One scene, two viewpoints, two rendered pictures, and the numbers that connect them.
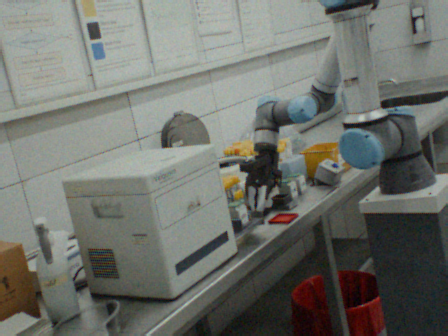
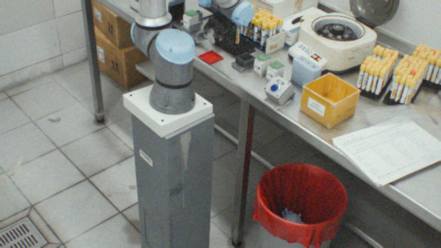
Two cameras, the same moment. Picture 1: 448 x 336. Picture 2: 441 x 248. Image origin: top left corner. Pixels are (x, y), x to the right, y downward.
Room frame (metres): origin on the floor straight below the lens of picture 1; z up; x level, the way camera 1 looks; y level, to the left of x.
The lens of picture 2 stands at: (2.15, -1.88, 1.97)
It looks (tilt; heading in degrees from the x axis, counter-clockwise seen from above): 38 degrees down; 101
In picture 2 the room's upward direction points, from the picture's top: 3 degrees clockwise
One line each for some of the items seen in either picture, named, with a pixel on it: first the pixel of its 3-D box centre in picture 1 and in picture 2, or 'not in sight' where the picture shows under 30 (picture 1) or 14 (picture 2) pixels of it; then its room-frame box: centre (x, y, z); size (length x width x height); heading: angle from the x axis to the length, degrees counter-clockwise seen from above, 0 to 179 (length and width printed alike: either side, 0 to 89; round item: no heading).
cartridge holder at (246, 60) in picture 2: (281, 201); (245, 60); (1.90, -0.15, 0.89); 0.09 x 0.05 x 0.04; 52
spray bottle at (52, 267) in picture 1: (53, 268); not in sight; (1.38, 0.43, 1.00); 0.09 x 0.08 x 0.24; 54
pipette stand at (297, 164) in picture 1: (294, 172); (305, 75); (2.12, -0.24, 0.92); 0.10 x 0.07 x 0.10; 139
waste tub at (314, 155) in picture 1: (326, 160); (329, 100); (2.21, -0.37, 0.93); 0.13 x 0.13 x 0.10; 53
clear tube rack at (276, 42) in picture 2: not in sight; (257, 32); (1.91, 0.04, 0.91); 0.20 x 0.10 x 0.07; 144
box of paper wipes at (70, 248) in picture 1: (57, 252); not in sight; (1.70, 0.50, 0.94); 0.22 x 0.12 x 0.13; 148
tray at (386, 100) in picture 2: not in sight; (402, 92); (2.47, -0.20, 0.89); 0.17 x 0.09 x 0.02; 71
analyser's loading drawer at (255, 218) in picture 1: (234, 227); (187, 25); (1.63, 0.00, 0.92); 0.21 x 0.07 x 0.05; 144
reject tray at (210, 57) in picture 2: (283, 218); (211, 57); (1.76, -0.14, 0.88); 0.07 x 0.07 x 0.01; 54
